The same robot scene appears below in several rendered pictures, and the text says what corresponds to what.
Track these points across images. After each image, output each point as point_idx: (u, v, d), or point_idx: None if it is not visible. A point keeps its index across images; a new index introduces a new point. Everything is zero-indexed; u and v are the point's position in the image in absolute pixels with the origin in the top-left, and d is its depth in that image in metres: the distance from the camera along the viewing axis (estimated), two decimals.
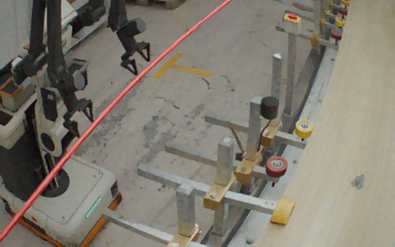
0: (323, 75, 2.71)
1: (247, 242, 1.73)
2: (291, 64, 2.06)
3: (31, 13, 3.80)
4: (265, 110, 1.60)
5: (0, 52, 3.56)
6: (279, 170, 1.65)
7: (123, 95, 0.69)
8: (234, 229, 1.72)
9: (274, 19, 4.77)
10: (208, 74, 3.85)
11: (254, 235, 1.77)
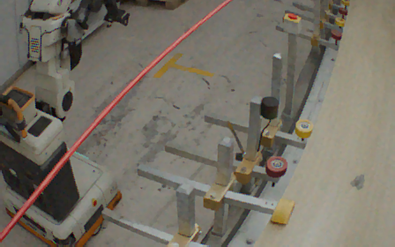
0: (323, 75, 2.71)
1: (247, 242, 1.73)
2: (291, 64, 2.06)
3: None
4: (265, 110, 1.60)
5: (0, 52, 3.56)
6: (279, 170, 1.65)
7: (123, 95, 0.69)
8: (234, 229, 1.72)
9: (274, 19, 4.77)
10: (208, 74, 3.85)
11: (254, 235, 1.77)
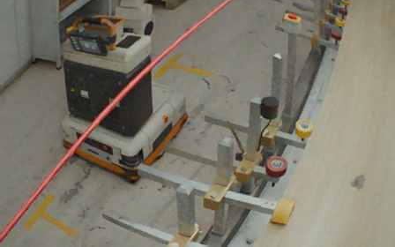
0: (323, 75, 2.71)
1: (247, 242, 1.73)
2: (291, 64, 2.06)
3: (31, 13, 3.80)
4: (265, 110, 1.60)
5: (0, 52, 3.56)
6: (279, 170, 1.65)
7: (123, 95, 0.69)
8: (234, 229, 1.72)
9: (274, 19, 4.77)
10: (208, 74, 3.85)
11: (254, 235, 1.77)
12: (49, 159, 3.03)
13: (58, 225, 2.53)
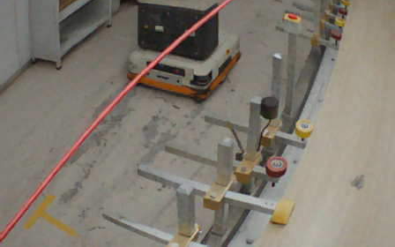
0: (323, 75, 2.71)
1: (247, 242, 1.73)
2: (291, 64, 2.06)
3: (31, 13, 3.80)
4: (265, 110, 1.60)
5: (0, 52, 3.56)
6: (279, 170, 1.65)
7: (123, 95, 0.69)
8: (234, 229, 1.72)
9: (274, 19, 4.77)
10: None
11: (254, 235, 1.77)
12: (49, 159, 3.03)
13: (58, 225, 2.53)
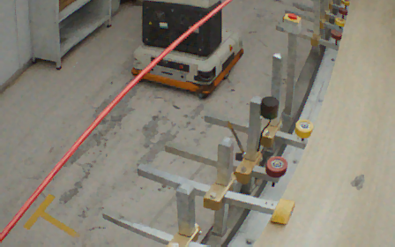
0: (323, 75, 2.71)
1: (247, 242, 1.73)
2: (291, 64, 2.06)
3: (31, 13, 3.80)
4: (265, 110, 1.60)
5: (0, 52, 3.56)
6: (279, 170, 1.65)
7: (123, 95, 0.69)
8: (234, 229, 1.72)
9: (274, 19, 4.77)
10: None
11: (254, 235, 1.77)
12: (49, 159, 3.03)
13: (58, 225, 2.53)
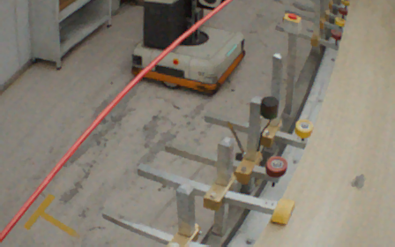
0: (323, 75, 2.71)
1: (247, 242, 1.73)
2: (291, 64, 2.06)
3: (31, 13, 3.80)
4: (265, 110, 1.60)
5: (0, 52, 3.56)
6: (279, 170, 1.65)
7: (123, 95, 0.69)
8: (234, 229, 1.72)
9: (274, 19, 4.77)
10: None
11: (254, 235, 1.77)
12: (49, 159, 3.03)
13: (58, 225, 2.53)
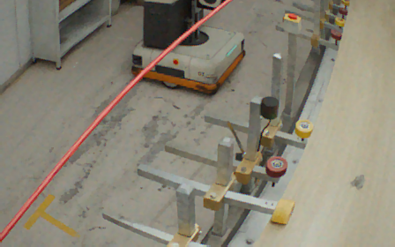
0: (323, 75, 2.71)
1: (247, 242, 1.73)
2: (291, 64, 2.06)
3: (31, 13, 3.80)
4: (265, 110, 1.60)
5: (0, 52, 3.56)
6: (279, 170, 1.65)
7: (123, 95, 0.69)
8: (234, 229, 1.72)
9: (274, 19, 4.77)
10: None
11: (254, 235, 1.77)
12: (49, 159, 3.03)
13: (58, 225, 2.53)
